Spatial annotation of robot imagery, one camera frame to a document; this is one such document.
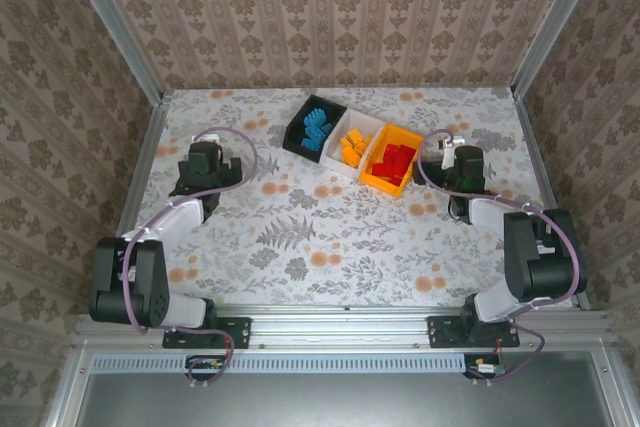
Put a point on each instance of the red lego brick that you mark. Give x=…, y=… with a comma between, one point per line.
x=402, y=164
x=396, y=180
x=381, y=168
x=391, y=151
x=389, y=173
x=407, y=151

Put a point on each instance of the long blue lego brick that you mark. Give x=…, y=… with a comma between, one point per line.
x=316, y=117

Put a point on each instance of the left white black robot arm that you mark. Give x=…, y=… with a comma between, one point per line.
x=175, y=217

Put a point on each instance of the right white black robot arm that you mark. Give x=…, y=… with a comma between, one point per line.
x=537, y=257

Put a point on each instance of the orange plastic bin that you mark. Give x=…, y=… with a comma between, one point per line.
x=395, y=136

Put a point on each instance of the white plastic bin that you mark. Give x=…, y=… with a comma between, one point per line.
x=365, y=122

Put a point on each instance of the black plastic bin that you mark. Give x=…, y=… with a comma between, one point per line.
x=336, y=114

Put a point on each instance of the small connector board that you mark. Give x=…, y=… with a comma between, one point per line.
x=482, y=367
x=205, y=363

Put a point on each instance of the grey metal panel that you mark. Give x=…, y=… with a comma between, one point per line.
x=340, y=402

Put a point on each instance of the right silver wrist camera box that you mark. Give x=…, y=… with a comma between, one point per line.
x=448, y=154

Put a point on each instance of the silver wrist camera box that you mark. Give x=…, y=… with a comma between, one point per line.
x=211, y=137
x=448, y=154

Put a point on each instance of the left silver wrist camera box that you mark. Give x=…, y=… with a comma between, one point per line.
x=211, y=137

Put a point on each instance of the aluminium table side rail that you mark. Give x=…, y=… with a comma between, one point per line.
x=540, y=167
x=146, y=157

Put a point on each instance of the aluminium frame post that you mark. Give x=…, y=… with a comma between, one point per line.
x=115, y=27
x=555, y=22

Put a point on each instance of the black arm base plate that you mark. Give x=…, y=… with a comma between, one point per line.
x=240, y=332
x=440, y=332

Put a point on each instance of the aluminium mounting rail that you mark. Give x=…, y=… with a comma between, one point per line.
x=340, y=327

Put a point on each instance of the aluminium lower frame bar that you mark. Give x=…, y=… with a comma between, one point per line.
x=607, y=387
x=70, y=387

